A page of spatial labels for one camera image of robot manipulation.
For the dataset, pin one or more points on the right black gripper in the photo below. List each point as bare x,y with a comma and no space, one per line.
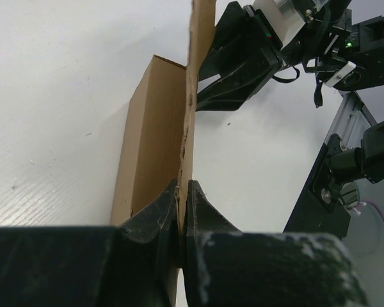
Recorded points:
245,53

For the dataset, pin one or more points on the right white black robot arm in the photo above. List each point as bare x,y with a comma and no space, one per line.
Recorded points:
358,49

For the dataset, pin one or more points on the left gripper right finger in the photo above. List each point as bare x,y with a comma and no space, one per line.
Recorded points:
227,267

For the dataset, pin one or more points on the aluminium table frame rail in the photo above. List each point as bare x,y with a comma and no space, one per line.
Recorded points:
353,118

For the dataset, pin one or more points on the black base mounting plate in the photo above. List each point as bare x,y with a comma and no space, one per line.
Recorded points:
318,209

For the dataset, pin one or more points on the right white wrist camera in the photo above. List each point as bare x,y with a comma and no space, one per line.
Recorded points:
287,17

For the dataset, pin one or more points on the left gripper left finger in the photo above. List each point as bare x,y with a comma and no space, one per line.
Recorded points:
83,262

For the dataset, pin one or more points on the cardboard box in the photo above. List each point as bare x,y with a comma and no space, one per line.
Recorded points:
156,165

